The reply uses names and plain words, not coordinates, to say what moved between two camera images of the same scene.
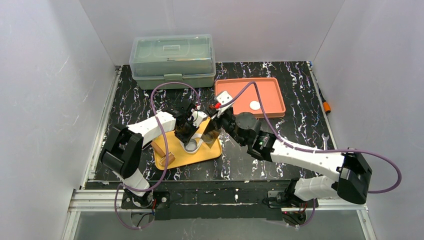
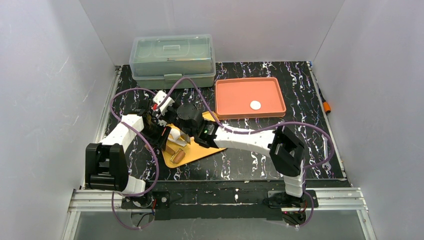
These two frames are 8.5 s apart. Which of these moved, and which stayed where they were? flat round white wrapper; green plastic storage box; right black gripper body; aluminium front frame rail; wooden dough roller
Moved: wooden dough roller; right black gripper body
Stayed: flat round white wrapper; aluminium front frame rail; green plastic storage box
